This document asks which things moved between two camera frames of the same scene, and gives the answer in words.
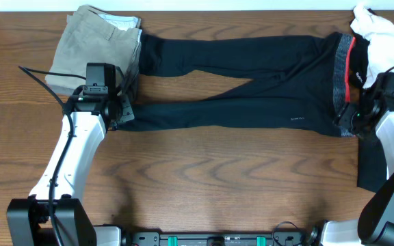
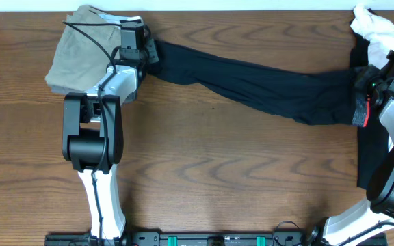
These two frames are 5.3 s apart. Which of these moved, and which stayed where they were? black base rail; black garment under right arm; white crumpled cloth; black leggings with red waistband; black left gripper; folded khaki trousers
Moved: black leggings with red waistband; black left gripper
Stayed: black base rail; folded khaki trousers; white crumpled cloth; black garment under right arm
